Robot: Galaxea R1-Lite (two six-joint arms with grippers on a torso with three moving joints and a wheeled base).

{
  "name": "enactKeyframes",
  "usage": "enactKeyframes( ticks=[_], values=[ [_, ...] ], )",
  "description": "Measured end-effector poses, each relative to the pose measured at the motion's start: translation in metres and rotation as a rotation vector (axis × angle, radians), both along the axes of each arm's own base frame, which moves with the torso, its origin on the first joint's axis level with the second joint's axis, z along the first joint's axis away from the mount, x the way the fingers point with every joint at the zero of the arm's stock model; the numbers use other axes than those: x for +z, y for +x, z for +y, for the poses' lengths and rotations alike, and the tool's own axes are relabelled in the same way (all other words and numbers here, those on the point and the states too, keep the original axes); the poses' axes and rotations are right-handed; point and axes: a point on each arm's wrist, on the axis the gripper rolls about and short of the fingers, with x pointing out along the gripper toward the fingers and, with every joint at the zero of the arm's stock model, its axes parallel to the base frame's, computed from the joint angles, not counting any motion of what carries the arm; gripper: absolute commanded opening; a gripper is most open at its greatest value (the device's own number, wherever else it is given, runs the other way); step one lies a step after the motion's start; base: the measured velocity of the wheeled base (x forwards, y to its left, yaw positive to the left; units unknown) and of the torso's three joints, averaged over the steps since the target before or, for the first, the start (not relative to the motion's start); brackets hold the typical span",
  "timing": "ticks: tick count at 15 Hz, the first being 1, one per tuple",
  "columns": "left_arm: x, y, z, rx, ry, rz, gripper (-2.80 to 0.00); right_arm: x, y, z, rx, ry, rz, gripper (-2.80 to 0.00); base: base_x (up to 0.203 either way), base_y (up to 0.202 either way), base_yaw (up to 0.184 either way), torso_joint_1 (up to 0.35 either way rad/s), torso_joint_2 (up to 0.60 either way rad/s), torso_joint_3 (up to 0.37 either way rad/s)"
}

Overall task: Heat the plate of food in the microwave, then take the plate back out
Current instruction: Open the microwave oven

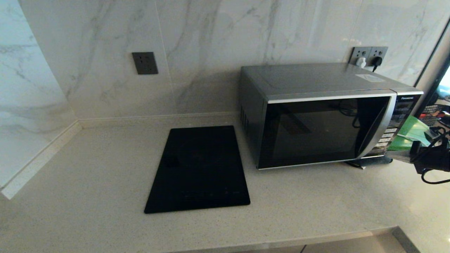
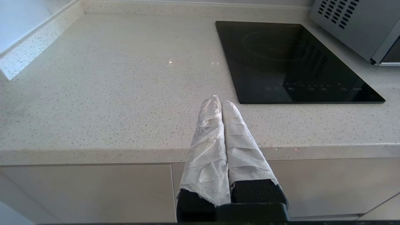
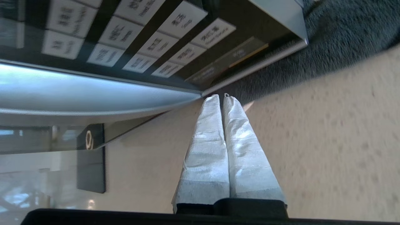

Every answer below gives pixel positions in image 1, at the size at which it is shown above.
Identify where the silver black microwave oven body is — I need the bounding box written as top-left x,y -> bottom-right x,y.
240,63 -> 424,170

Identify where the green plastic cutting board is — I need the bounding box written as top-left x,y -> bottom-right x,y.
388,115 -> 435,151

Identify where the dark grey single wall socket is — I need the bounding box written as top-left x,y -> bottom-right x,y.
132,52 -> 159,75

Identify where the black wire basket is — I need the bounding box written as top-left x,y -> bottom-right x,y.
421,104 -> 450,122

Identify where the black rubber pad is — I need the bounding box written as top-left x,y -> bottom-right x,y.
345,156 -> 393,170

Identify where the black glass induction cooktop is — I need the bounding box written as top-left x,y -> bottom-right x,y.
144,125 -> 251,214

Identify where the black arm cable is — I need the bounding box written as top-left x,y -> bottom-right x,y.
411,126 -> 450,185

